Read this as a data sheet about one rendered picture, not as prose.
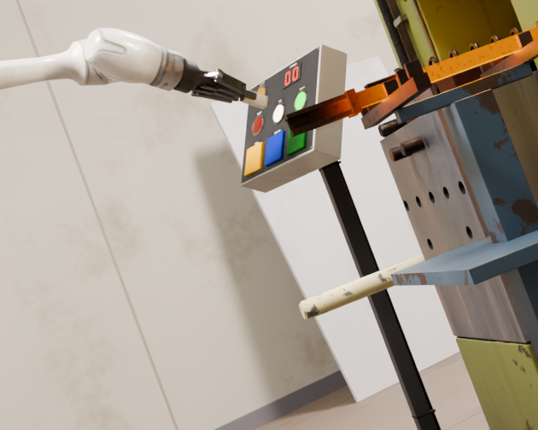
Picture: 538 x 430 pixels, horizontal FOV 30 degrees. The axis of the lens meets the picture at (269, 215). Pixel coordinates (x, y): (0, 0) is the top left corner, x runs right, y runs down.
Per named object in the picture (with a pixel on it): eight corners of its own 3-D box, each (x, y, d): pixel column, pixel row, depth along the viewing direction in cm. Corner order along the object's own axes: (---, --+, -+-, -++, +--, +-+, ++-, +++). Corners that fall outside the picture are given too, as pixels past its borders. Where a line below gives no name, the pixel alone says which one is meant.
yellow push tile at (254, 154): (259, 168, 253) (261, 141, 255) (243, 175, 259) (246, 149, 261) (265, 170, 254) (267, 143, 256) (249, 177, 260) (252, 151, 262)
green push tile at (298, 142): (303, 146, 236) (305, 116, 238) (286, 155, 242) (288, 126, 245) (309, 148, 237) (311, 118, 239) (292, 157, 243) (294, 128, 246)
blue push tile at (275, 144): (280, 157, 244) (282, 129, 247) (264, 165, 251) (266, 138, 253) (286, 159, 245) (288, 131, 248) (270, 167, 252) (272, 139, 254)
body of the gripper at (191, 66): (166, 94, 229) (201, 105, 233) (183, 82, 222) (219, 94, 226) (170, 64, 231) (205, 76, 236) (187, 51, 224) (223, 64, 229)
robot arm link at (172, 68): (160, 77, 219) (184, 84, 221) (165, 39, 221) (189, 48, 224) (143, 90, 226) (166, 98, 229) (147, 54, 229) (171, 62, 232)
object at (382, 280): (308, 322, 227) (300, 300, 228) (304, 322, 233) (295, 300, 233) (480, 254, 235) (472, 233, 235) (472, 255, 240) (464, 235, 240)
